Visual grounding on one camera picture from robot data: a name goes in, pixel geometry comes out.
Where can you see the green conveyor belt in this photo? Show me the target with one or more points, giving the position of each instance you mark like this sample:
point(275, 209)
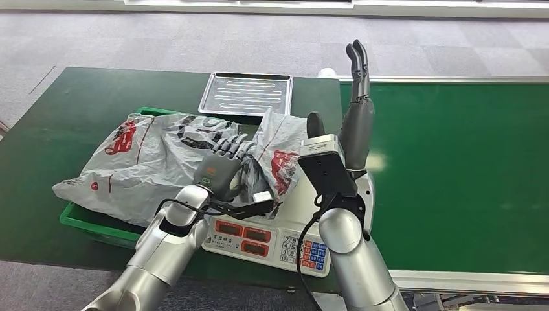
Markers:
point(463, 171)

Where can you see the silver metal tray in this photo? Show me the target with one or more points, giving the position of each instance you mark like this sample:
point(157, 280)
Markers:
point(246, 93)

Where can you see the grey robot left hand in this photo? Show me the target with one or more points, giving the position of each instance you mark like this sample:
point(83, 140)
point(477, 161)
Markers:
point(216, 169)

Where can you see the large grey plastic mailer package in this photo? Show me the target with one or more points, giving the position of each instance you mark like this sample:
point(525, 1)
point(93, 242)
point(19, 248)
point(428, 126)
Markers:
point(141, 171)

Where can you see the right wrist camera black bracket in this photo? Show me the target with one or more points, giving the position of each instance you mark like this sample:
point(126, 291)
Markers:
point(328, 169)

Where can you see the green plastic bin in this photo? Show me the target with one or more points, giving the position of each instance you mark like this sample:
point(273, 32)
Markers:
point(92, 227)

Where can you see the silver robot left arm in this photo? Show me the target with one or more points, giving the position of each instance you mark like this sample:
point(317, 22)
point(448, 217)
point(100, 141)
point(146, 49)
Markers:
point(167, 253)

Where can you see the small grey plastic mailer package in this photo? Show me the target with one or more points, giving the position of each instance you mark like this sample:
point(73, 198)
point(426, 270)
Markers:
point(279, 150)

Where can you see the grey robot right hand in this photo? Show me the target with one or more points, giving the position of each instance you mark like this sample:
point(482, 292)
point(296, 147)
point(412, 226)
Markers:
point(358, 129)

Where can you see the wrist camera black bracket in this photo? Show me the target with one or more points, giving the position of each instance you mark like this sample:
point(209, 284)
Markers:
point(251, 209)
point(328, 169)

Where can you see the white conveyor roller end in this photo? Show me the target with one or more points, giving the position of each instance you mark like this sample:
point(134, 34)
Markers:
point(327, 73)

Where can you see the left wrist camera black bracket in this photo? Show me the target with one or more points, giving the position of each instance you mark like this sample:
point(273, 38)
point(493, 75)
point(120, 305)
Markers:
point(251, 209)

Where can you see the white electronic weighing scale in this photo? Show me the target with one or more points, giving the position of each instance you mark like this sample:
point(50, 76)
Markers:
point(266, 240)

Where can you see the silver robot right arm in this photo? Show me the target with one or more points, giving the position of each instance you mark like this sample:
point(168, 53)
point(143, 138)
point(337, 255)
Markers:
point(356, 262)

